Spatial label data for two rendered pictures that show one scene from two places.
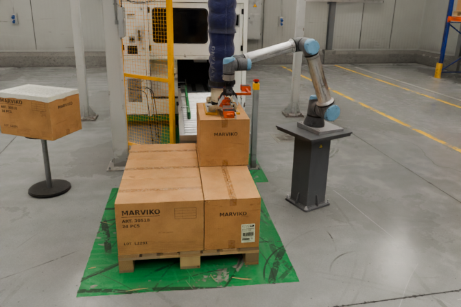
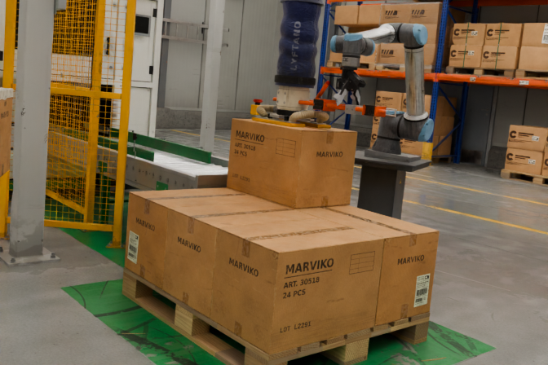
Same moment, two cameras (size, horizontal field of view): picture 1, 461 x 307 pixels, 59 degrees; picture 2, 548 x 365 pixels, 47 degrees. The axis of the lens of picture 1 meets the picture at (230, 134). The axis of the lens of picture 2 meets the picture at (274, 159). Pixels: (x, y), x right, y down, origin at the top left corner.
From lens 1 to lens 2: 2.20 m
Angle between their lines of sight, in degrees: 34
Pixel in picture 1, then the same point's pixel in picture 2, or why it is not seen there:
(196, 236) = (369, 302)
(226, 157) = (326, 193)
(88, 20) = not seen: outside the picture
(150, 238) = (315, 314)
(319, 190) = not seen: hidden behind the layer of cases
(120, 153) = (31, 230)
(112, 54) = (38, 38)
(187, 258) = (355, 344)
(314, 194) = not seen: hidden behind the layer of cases
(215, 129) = (318, 147)
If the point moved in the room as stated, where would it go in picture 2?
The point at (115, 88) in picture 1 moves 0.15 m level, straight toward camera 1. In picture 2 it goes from (36, 102) to (49, 104)
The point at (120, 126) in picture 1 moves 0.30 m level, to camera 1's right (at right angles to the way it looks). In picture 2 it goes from (37, 176) to (88, 176)
